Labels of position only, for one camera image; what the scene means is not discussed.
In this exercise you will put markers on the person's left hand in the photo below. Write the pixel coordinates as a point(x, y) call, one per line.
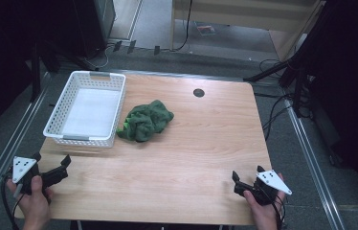
point(35, 204)

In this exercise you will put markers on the black metal stand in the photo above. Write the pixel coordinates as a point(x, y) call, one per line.
point(35, 73)

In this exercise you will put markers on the dark cabinet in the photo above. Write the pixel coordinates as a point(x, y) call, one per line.
point(94, 25)

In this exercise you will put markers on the small black floor bracket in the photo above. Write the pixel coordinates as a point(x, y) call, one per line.
point(157, 50)
point(131, 46)
point(117, 45)

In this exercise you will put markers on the light wooden cabinet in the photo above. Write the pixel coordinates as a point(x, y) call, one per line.
point(250, 16)

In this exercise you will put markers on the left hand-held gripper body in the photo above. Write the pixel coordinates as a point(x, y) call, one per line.
point(24, 167)

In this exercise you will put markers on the black tripod stand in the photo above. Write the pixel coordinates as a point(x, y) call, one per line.
point(292, 70)

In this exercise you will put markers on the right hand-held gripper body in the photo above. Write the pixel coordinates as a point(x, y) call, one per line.
point(269, 183)

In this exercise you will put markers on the person's right hand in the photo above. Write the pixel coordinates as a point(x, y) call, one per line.
point(263, 212)

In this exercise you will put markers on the green knitted pet garment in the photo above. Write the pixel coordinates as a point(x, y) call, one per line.
point(145, 121)

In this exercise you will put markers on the white perforated plastic basket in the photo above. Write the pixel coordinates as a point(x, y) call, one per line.
point(87, 110)

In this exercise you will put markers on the red printed booklet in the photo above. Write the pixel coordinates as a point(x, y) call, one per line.
point(205, 29)

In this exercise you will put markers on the metal floor rail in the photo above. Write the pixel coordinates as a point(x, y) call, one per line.
point(180, 75)
point(314, 166)
point(4, 153)

